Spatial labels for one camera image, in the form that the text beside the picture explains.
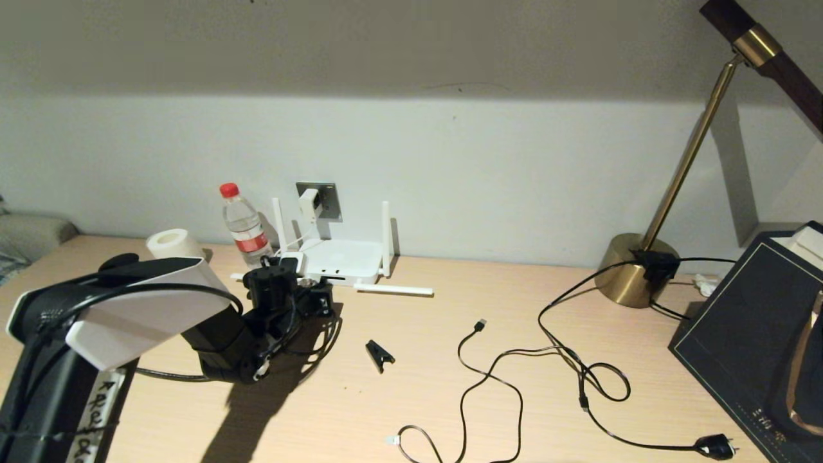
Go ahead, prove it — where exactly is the black USB cable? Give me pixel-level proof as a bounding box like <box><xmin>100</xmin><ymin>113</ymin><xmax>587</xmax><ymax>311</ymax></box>
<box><xmin>457</xmin><ymin>320</ymin><xmax>589</xmax><ymax>463</ymax></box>

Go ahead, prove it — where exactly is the white router with antennas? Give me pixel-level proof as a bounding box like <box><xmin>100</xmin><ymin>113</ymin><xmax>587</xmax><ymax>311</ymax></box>
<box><xmin>231</xmin><ymin>199</ymin><xmax>435</xmax><ymax>298</ymax></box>

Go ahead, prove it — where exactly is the clear water bottle red cap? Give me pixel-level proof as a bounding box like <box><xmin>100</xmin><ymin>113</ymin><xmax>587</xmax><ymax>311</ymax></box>
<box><xmin>219</xmin><ymin>183</ymin><xmax>274</xmax><ymax>268</ymax></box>

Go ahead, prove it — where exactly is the black lamp power cord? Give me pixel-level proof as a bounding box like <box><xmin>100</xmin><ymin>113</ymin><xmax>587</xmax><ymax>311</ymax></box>
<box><xmin>538</xmin><ymin>250</ymin><xmax>737</xmax><ymax>461</ymax></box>

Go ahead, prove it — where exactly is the grey cushion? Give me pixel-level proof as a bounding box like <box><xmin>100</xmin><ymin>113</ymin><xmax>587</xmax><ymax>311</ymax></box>
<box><xmin>0</xmin><ymin>215</ymin><xmax>79</xmax><ymax>264</ymax></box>

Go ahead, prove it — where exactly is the patterned grey fabric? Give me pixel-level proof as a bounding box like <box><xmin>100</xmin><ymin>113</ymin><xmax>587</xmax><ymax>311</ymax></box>
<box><xmin>0</xmin><ymin>254</ymin><xmax>30</xmax><ymax>287</ymax></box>

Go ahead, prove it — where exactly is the small black clip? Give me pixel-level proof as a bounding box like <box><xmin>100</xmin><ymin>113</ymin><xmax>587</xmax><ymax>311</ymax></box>
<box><xmin>365</xmin><ymin>340</ymin><xmax>396</xmax><ymax>375</ymax></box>

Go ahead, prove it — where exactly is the black ethernet cable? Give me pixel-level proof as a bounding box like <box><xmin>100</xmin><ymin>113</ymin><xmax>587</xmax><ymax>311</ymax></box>
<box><xmin>135</xmin><ymin>280</ymin><xmax>335</xmax><ymax>384</ymax></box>

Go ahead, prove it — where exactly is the thin black cable white connector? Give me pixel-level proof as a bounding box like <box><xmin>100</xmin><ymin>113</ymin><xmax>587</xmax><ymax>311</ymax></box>
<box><xmin>386</xmin><ymin>424</ymin><xmax>444</xmax><ymax>463</ymax></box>

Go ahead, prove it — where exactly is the dark gift bag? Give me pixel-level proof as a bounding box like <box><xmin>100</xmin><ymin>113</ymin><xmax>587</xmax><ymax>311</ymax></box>
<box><xmin>667</xmin><ymin>222</ymin><xmax>823</xmax><ymax>463</ymax></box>

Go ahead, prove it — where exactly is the thin white power cable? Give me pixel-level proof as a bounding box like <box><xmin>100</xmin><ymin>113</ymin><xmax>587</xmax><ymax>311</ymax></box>
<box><xmin>276</xmin><ymin>219</ymin><xmax>318</xmax><ymax>284</ymax></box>

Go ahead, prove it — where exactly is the white power adapter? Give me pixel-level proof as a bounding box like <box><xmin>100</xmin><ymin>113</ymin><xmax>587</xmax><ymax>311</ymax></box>
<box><xmin>298</xmin><ymin>188</ymin><xmax>321</xmax><ymax>222</ymax></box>

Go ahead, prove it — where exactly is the black left camera cable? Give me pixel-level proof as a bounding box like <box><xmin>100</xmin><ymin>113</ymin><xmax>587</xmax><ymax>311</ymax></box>
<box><xmin>39</xmin><ymin>282</ymin><xmax>244</xmax><ymax>336</ymax></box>

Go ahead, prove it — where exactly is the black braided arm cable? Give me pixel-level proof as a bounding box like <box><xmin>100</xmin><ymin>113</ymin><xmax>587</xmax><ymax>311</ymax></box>
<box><xmin>254</xmin><ymin>293</ymin><xmax>298</xmax><ymax>380</ymax></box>
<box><xmin>283</xmin><ymin>305</ymin><xmax>345</xmax><ymax>358</ymax></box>

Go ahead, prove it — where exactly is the brass desk lamp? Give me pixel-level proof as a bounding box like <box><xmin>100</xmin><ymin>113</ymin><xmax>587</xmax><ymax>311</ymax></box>
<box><xmin>595</xmin><ymin>0</ymin><xmax>823</xmax><ymax>309</ymax></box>

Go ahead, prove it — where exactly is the grey wall power socket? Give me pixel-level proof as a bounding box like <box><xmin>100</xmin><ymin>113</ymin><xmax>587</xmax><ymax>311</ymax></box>
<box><xmin>296</xmin><ymin>183</ymin><xmax>340</xmax><ymax>222</ymax></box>

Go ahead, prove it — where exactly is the white box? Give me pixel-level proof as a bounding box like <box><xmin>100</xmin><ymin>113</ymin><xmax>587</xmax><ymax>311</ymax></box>
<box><xmin>768</xmin><ymin>225</ymin><xmax>823</xmax><ymax>274</ymax></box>

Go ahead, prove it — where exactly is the white toilet paper roll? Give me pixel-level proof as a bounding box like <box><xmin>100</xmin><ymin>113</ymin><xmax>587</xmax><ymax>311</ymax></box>
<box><xmin>146</xmin><ymin>228</ymin><xmax>206</xmax><ymax>260</ymax></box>

